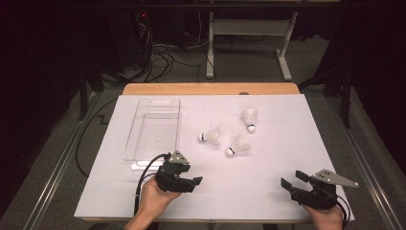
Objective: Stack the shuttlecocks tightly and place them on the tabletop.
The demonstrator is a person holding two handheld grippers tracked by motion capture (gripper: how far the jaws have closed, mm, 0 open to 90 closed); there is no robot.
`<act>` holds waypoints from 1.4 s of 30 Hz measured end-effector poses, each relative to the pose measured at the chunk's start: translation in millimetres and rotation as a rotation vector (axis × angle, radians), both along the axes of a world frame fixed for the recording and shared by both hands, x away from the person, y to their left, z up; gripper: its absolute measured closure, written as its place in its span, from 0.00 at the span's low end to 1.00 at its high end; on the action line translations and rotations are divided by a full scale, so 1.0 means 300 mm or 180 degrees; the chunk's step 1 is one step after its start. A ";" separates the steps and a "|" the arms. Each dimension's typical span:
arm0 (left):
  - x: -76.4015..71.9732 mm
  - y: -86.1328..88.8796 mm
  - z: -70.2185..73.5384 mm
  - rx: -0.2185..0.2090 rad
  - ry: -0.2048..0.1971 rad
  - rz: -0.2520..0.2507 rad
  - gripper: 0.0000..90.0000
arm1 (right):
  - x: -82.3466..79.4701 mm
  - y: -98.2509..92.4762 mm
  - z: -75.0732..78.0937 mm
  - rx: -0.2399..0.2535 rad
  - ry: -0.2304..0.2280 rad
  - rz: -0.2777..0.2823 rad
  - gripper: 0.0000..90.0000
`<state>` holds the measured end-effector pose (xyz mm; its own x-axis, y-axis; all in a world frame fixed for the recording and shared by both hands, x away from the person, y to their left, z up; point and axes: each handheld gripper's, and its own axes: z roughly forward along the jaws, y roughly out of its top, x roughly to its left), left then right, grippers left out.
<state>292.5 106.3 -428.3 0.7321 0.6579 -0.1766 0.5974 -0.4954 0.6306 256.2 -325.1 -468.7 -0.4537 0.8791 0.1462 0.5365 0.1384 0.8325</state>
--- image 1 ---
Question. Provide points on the black computer tower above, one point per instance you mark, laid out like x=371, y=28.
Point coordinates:
x=127, y=38

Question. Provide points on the clear plastic tray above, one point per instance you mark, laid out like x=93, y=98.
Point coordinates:
x=153, y=134

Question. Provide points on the person's left hand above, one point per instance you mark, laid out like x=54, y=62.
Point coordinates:
x=154, y=201

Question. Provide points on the person's right hand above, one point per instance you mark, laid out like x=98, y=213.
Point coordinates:
x=327, y=218

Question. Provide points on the black metal stand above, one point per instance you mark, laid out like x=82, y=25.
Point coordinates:
x=83, y=96
x=346, y=102

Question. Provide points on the white paper sheet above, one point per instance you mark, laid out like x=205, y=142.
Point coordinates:
x=271, y=159

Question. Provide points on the wooden table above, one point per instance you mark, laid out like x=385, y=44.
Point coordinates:
x=207, y=88

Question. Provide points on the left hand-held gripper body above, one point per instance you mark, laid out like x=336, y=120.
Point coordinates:
x=169, y=180

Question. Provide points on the white metal desk frame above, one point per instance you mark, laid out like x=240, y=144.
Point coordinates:
x=249, y=27

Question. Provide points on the aluminium floor rail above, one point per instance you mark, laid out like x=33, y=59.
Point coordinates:
x=365, y=169
x=58, y=172

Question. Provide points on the white plastic shuttlecock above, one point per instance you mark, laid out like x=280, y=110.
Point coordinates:
x=249, y=116
x=213, y=136
x=239, y=145

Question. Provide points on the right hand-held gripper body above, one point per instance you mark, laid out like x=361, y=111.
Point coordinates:
x=316, y=196

